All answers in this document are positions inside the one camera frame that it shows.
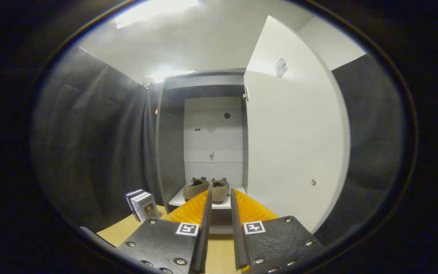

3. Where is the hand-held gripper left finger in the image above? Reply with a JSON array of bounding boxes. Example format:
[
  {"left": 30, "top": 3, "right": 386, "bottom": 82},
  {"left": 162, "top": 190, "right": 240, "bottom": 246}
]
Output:
[{"left": 116, "top": 190, "right": 213, "bottom": 274}]

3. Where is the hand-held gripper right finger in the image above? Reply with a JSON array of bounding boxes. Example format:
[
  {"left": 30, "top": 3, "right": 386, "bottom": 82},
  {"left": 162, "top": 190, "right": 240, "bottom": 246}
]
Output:
[{"left": 230, "top": 188, "right": 326, "bottom": 274}]

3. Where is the brown fuzzy shoe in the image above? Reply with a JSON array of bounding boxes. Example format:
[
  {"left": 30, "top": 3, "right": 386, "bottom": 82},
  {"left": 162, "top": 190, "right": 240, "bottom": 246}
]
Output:
[
  {"left": 183, "top": 177, "right": 209, "bottom": 201},
  {"left": 208, "top": 178, "right": 230, "bottom": 204}
]

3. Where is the grey shoe cabinet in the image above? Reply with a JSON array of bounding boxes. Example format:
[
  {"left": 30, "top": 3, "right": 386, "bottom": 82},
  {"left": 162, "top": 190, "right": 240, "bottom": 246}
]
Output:
[{"left": 154, "top": 68, "right": 250, "bottom": 234}]

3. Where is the white shoe cabinet door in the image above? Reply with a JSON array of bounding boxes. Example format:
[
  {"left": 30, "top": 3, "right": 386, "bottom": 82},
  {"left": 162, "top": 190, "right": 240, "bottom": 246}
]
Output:
[{"left": 243, "top": 15, "right": 351, "bottom": 233}]

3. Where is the white cabinet shelf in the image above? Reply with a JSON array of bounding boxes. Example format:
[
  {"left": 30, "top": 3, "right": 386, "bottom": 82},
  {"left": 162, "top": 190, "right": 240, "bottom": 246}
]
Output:
[{"left": 168, "top": 185, "right": 247, "bottom": 210}]

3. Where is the grey cover book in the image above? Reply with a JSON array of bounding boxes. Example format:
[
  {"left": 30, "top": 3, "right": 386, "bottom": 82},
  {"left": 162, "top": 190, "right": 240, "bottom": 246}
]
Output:
[{"left": 135, "top": 193, "right": 161, "bottom": 223}]

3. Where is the white cover book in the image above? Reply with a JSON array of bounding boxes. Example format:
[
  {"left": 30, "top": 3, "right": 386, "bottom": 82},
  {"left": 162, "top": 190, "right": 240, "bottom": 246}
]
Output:
[{"left": 130, "top": 191, "right": 147, "bottom": 221}]

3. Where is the dark blue cover book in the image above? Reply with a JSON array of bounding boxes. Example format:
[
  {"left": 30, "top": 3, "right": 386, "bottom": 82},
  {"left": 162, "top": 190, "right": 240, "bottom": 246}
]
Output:
[{"left": 125, "top": 189, "right": 143, "bottom": 213}]

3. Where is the black backdrop cloth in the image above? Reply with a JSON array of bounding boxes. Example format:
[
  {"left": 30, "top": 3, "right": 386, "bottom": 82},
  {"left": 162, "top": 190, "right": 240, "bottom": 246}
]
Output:
[{"left": 31, "top": 44, "right": 408, "bottom": 246}]

